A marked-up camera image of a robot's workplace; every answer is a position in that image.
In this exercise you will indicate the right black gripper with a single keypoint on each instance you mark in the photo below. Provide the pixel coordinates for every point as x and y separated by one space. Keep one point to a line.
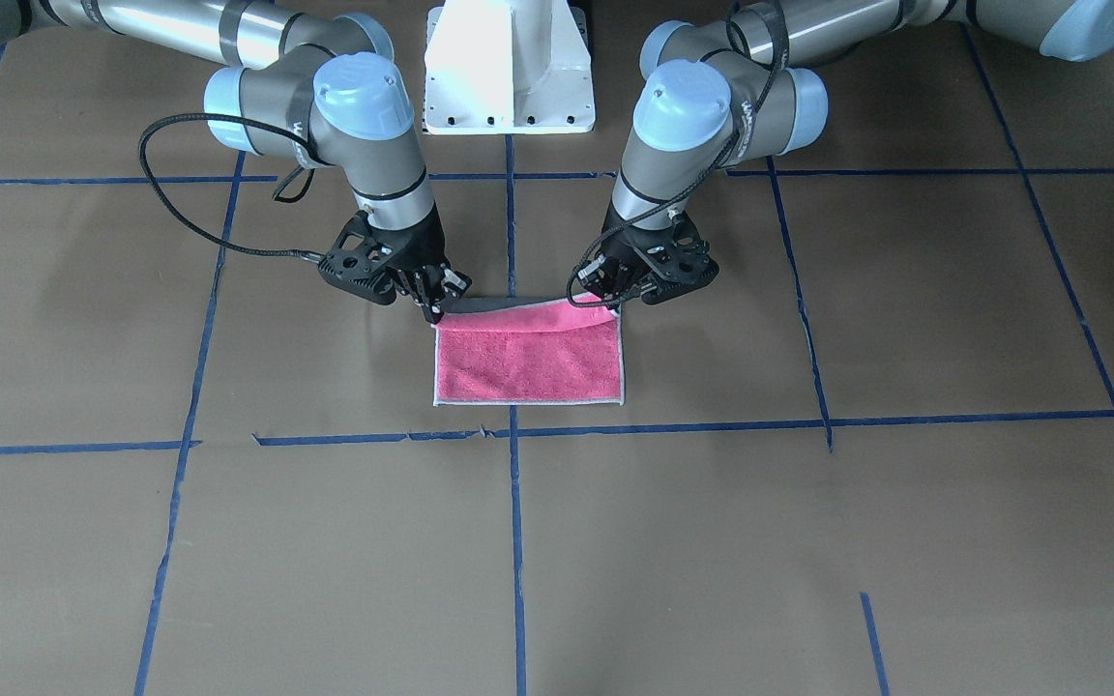
419 247

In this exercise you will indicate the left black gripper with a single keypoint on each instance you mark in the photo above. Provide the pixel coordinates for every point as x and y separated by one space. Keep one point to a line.
622 250

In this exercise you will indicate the pink towel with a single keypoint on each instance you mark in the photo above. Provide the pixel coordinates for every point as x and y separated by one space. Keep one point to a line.
509 352

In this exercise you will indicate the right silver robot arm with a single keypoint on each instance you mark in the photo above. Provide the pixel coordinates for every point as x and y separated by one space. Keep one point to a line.
325 93

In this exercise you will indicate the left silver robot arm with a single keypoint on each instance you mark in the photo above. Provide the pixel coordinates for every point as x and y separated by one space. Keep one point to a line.
746 87

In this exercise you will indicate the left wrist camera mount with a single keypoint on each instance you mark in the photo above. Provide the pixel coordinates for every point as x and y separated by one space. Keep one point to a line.
677 260

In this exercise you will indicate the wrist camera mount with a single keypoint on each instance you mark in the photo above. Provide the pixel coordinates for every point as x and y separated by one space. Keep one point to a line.
677 260
354 263

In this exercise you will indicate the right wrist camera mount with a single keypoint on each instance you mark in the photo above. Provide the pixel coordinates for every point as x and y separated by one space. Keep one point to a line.
354 263

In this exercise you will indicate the white pedestal column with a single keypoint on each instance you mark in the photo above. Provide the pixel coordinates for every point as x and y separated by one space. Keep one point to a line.
508 67

